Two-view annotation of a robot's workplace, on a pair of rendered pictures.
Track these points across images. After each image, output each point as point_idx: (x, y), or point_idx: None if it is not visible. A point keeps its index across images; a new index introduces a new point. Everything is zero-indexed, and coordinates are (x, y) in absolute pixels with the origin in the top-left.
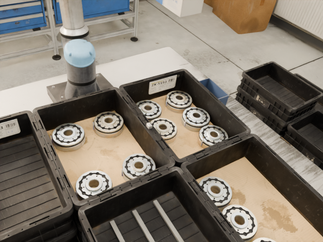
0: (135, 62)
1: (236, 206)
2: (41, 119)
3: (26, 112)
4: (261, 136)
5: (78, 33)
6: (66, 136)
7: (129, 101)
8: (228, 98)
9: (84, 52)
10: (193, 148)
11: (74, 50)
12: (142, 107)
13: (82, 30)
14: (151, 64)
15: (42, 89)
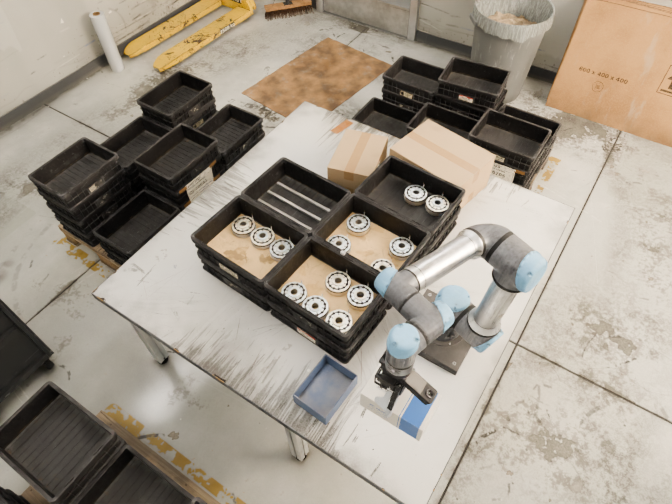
0: (439, 433)
1: (265, 243)
2: (417, 228)
3: (432, 229)
4: (246, 372)
5: (471, 311)
6: (400, 242)
7: (371, 270)
8: (293, 420)
9: (443, 291)
10: (307, 283)
11: (453, 289)
12: (364, 292)
13: (470, 316)
14: (418, 442)
15: None
